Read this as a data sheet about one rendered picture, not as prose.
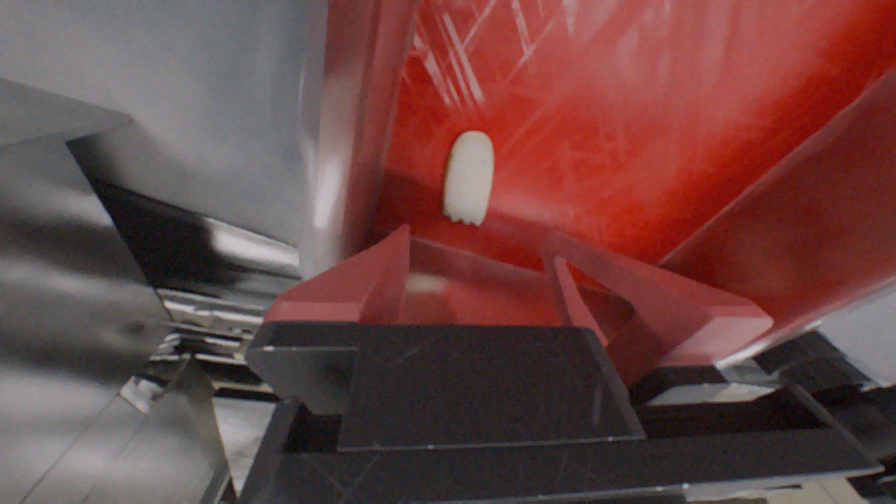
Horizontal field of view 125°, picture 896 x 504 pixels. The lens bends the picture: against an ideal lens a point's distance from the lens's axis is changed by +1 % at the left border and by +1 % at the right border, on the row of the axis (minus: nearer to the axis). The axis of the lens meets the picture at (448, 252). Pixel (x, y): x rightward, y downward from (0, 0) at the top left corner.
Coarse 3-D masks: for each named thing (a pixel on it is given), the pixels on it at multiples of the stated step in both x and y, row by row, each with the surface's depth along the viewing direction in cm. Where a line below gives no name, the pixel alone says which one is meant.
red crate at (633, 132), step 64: (448, 0) 13; (512, 0) 13; (576, 0) 13; (640, 0) 13; (704, 0) 13; (768, 0) 13; (832, 0) 13; (448, 64) 14; (512, 64) 15; (576, 64) 15; (640, 64) 15; (704, 64) 15; (768, 64) 15; (832, 64) 15; (448, 128) 17; (512, 128) 17; (576, 128) 17; (640, 128) 17; (704, 128) 17; (768, 128) 17; (384, 192) 20; (512, 192) 20; (576, 192) 20; (640, 192) 20; (704, 192) 20; (512, 256) 24; (640, 256) 25
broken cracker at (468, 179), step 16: (464, 144) 17; (480, 144) 17; (448, 160) 18; (464, 160) 17; (480, 160) 17; (448, 176) 18; (464, 176) 18; (480, 176) 18; (448, 192) 19; (464, 192) 19; (480, 192) 19; (448, 208) 20; (464, 208) 20; (480, 208) 20
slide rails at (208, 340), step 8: (184, 336) 28; (192, 336) 28; (200, 336) 28; (208, 336) 28; (216, 336) 28; (200, 344) 29; (208, 344) 29; (216, 344) 29; (224, 344) 29; (232, 344) 29; (704, 400) 47
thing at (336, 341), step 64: (384, 256) 8; (320, 320) 5; (384, 320) 10; (320, 384) 5; (384, 384) 4; (448, 384) 4; (512, 384) 4; (576, 384) 4; (384, 448) 3; (448, 448) 3
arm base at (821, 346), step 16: (800, 336) 33; (816, 336) 33; (768, 352) 35; (784, 352) 34; (800, 352) 33; (816, 352) 32; (832, 352) 31; (768, 368) 35; (784, 368) 34; (800, 368) 32; (816, 368) 31; (832, 368) 31; (848, 368) 30; (784, 384) 35; (800, 384) 32; (816, 384) 31; (832, 384) 30; (848, 384) 31; (864, 384) 30
